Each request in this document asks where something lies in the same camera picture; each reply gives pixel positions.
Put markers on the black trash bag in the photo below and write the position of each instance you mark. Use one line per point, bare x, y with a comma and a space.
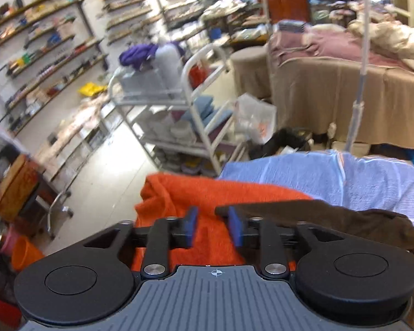
283, 143

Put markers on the round stool with brown cover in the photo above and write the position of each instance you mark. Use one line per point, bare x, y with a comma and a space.
250, 70

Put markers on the brown shirt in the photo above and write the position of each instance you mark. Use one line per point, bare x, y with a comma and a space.
334, 219

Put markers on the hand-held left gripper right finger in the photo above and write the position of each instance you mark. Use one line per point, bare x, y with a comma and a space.
235, 227

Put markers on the metal stand pole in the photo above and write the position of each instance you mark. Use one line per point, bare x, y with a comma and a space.
360, 76

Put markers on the purple cloth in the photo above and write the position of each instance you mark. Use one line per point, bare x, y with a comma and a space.
138, 55

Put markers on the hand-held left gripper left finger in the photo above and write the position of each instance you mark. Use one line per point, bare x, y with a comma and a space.
192, 226

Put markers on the orange bucket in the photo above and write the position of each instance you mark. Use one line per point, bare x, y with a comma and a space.
24, 253

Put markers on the yellow packet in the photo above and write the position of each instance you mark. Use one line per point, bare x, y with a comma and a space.
89, 89

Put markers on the beige quilt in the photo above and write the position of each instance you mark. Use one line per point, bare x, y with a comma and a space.
393, 38

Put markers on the massage bed with brown cover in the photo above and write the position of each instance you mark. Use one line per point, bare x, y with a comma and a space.
348, 76

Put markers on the orange towel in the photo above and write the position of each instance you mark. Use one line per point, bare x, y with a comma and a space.
207, 196

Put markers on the white metal trolley cart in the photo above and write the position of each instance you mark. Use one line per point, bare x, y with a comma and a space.
179, 110

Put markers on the blue plaid blanket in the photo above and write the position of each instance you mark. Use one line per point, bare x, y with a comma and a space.
372, 179

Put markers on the clear plastic bag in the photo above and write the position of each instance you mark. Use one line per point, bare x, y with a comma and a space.
255, 115

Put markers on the wall shelves with goods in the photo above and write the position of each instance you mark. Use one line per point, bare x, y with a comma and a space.
55, 51

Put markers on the wooden box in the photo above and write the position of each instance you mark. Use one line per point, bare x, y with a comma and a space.
15, 182

